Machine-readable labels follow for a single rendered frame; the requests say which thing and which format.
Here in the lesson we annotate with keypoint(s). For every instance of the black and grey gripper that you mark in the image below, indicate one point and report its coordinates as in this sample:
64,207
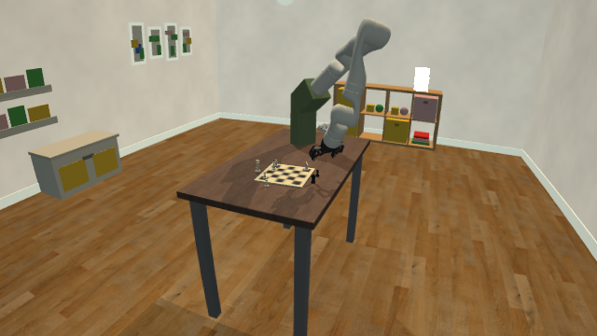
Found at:
324,149

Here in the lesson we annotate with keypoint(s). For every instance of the chessboard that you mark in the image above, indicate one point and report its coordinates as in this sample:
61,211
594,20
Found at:
286,175

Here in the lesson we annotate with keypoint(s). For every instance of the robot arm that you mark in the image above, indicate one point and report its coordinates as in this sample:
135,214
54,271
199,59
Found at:
370,33

